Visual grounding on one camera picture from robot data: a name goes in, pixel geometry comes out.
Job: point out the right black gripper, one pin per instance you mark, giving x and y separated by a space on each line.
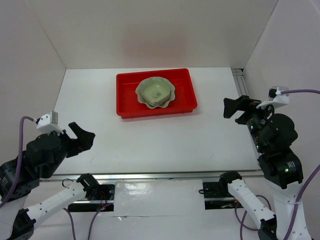
243 102

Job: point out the green panda plate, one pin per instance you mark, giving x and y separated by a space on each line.
155 93

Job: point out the aluminium rail front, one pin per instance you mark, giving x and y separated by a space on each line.
152 176

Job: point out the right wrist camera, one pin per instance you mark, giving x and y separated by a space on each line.
276 98

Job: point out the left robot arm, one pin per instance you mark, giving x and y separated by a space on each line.
17 180

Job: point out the large green scalloped bowl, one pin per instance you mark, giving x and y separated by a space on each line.
156 80

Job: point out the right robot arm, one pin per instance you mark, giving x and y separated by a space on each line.
272 134

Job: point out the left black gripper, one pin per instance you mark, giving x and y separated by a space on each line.
85 139

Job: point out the red plastic bin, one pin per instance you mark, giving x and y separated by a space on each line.
128 107

